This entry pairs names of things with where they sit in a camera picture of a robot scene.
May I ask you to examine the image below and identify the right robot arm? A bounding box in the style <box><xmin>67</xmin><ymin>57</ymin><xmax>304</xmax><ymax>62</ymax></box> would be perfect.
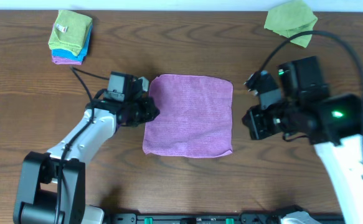
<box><xmin>242</xmin><ymin>56</ymin><xmax>363</xmax><ymax>223</ymax></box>

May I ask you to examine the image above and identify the folded green cloth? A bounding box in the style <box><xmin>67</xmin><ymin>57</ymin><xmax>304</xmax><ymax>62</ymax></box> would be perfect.
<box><xmin>48</xmin><ymin>10</ymin><xmax>92</xmax><ymax>56</ymax></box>

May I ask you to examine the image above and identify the purple microfiber cloth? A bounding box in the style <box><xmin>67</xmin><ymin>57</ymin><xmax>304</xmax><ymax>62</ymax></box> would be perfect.
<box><xmin>143</xmin><ymin>74</ymin><xmax>233</xmax><ymax>159</ymax></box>

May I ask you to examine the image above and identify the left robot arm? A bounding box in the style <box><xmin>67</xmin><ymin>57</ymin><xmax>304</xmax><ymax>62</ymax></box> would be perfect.
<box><xmin>13</xmin><ymin>97</ymin><xmax>159</xmax><ymax>223</ymax></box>

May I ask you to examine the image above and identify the crumpled green cloth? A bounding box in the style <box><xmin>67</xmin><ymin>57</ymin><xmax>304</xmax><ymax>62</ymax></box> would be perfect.
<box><xmin>264</xmin><ymin>0</ymin><xmax>318</xmax><ymax>38</ymax></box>

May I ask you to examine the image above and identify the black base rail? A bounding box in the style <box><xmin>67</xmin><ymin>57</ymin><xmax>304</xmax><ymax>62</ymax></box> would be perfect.
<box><xmin>103</xmin><ymin>213</ymin><xmax>281</xmax><ymax>224</ymax></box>

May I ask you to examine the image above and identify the folded blue cloth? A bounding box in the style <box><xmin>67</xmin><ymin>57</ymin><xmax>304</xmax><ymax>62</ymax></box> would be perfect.
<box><xmin>52</xmin><ymin>26</ymin><xmax>93</xmax><ymax>62</ymax></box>

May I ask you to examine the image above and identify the folded purple cloth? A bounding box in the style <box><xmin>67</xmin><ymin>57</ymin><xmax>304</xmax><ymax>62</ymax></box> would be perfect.
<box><xmin>52</xmin><ymin>56</ymin><xmax>83</xmax><ymax>65</ymax></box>

